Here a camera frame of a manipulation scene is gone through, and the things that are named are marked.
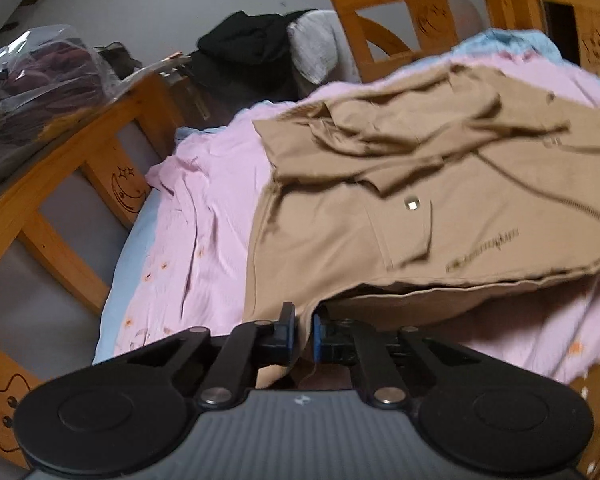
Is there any dark brown bag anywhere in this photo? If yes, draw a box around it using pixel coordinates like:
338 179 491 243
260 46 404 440
95 41 143 79

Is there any tan khaki jacket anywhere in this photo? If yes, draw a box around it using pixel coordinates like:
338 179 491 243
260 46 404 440
241 62 600 390

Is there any clear plastic bag of clothes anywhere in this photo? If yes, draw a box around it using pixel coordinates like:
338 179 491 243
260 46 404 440
0 25 120 182

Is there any pink floral quilt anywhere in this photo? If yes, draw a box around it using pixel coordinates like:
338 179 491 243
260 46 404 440
113 52 600 386

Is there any wooden bed frame rail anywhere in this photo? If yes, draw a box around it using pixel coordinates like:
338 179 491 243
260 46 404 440
0 0 600 479

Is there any black clothes pile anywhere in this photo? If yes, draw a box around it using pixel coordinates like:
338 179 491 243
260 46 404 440
183 10 306 105

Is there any grey white striped cloth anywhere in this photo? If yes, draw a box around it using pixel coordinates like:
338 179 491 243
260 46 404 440
287 10 360 86

